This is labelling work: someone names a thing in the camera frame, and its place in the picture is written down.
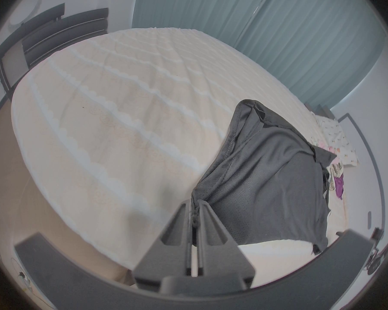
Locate round white mirror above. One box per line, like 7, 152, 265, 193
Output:
9, 0, 43, 26

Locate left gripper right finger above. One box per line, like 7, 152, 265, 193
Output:
197, 201, 256, 284

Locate pink garment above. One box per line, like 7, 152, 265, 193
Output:
319, 142, 341, 161

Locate grey bedside table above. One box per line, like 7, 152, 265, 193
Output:
305, 104, 335, 119

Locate purple garment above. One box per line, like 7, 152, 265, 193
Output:
334, 176, 345, 200

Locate blue-green curtain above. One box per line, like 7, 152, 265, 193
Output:
234, 0, 387, 109
131, 0, 283, 49

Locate bed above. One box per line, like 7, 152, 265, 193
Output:
10, 27, 387, 287

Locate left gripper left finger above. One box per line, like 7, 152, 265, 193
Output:
134, 201, 192, 284

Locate white printed pillow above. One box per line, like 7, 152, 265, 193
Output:
314, 115, 359, 166

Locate black T-shirt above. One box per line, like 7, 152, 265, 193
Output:
191, 99, 338, 255

